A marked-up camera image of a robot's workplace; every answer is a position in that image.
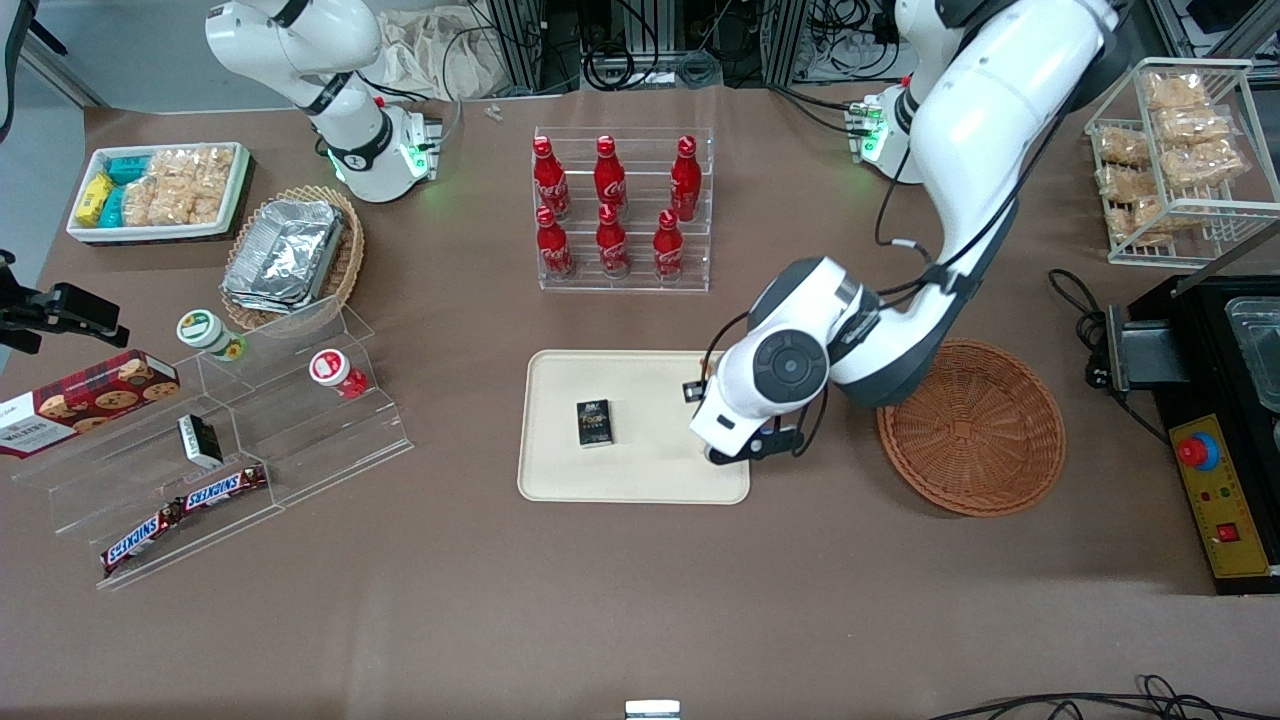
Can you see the red-lid yogurt cup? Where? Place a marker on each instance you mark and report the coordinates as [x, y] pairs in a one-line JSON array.
[[335, 372]]

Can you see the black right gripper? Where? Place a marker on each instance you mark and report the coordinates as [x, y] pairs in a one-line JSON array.
[[28, 315]]

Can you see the oval wicker basket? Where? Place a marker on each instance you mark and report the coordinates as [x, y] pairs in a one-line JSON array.
[[345, 260]]

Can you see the yellow snack packet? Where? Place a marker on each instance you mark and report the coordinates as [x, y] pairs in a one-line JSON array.
[[94, 198]]

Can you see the Snickers chocolate bar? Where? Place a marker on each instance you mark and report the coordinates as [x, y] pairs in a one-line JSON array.
[[225, 487], [140, 538]]

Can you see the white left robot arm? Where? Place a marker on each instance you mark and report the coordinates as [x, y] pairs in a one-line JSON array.
[[980, 130]]

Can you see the silver box at table edge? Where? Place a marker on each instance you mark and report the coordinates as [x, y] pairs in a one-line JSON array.
[[652, 710]]

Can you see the white rectangular snack bin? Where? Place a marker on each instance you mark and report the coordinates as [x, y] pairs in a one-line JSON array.
[[160, 232]]

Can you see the round brown wicker basket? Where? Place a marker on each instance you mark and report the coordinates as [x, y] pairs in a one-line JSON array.
[[975, 430]]

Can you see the clear plastic container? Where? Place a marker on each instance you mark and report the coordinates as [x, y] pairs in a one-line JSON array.
[[1258, 340]]

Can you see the clear acrylic step shelf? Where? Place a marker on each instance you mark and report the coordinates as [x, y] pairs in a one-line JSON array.
[[300, 440]]

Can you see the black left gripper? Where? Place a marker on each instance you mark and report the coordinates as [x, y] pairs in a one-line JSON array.
[[693, 391]]

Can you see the cream plastic tray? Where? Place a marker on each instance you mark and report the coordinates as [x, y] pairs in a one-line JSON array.
[[640, 470]]

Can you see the clear acrylic bottle rack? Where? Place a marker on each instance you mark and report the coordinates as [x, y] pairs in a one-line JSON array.
[[640, 250]]

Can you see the green-lid yogurt cup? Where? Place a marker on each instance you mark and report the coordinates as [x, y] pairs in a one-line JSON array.
[[208, 333]]

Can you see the red tartan cookie box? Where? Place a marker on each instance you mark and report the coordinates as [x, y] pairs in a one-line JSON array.
[[90, 400]]

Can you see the stack of foil trays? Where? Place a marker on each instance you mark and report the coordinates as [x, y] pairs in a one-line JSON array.
[[285, 255]]

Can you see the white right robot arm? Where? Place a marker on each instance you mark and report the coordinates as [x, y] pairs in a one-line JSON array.
[[350, 110]]

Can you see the black machine with yellow panel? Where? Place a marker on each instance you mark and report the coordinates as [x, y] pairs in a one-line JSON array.
[[1220, 500]]

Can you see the teal snack packet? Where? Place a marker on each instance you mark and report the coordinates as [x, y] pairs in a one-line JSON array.
[[112, 207], [128, 168]]

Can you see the bag of fried snacks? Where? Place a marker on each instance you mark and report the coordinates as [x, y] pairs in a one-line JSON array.
[[1192, 127], [1205, 163], [1122, 147], [1140, 222], [1128, 183], [1175, 90]]

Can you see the beige cloth bag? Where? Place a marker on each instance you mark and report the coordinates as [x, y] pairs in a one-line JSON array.
[[440, 55]]

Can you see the small black box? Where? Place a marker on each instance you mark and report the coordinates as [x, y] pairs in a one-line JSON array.
[[594, 423], [201, 441]]

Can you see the clear bag of rice crackers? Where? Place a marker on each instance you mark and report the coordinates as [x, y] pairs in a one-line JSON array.
[[180, 185]]

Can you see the red cola bottle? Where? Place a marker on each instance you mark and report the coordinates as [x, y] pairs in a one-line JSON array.
[[610, 175], [555, 250], [613, 247], [551, 180], [686, 182], [668, 252]]

